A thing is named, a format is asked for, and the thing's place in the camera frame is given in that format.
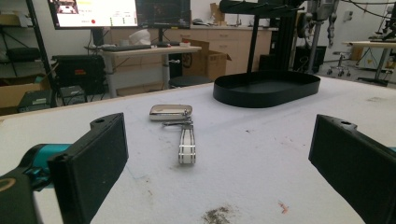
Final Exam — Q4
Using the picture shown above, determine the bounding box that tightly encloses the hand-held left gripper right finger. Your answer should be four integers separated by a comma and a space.
308, 114, 396, 224

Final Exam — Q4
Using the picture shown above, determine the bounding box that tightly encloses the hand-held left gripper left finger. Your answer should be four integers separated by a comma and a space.
0, 112, 130, 224

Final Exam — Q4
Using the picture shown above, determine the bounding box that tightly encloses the silver key fob with strap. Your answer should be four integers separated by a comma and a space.
148, 104, 197, 165

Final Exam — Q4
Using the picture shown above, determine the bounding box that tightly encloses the black oval tray stand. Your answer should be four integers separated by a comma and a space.
212, 0, 321, 109

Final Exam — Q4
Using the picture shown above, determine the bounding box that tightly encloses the small black box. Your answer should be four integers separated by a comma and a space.
59, 85, 87, 106

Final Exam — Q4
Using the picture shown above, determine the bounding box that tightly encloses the black equipment case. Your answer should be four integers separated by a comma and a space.
50, 54, 106, 96

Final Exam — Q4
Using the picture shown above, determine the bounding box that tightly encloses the rolling stool base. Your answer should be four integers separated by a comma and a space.
326, 50, 352, 77

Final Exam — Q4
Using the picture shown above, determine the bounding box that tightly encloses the cardboard box with black device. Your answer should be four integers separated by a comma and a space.
0, 74, 54, 117

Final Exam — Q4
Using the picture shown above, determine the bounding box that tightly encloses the wooden table with black leg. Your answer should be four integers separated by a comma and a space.
342, 39, 396, 88

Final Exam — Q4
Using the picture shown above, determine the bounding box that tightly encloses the black keyboard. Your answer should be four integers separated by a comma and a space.
100, 44, 153, 52

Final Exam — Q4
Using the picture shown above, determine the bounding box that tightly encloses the wooden desk with grey legs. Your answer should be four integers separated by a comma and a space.
84, 45, 203, 99

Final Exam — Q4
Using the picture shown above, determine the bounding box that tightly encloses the black metal shelf rack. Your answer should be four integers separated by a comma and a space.
0, 0, 59, 108

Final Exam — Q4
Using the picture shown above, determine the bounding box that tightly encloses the white cloth bundle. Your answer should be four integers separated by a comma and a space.
128, 28, 152, 46

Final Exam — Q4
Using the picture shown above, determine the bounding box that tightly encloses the large monitor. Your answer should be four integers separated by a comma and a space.
47, 0, 139, 31

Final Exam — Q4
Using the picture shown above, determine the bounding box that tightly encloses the open cardboard box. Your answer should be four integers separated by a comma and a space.
181, 38, 233, 82

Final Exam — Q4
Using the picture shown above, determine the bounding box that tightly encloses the dark monitor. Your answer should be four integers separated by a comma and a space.
135, 0, 191, 30

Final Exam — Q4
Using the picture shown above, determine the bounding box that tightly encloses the wooden cabinet counter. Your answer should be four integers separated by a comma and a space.
109, 24, 278, 77

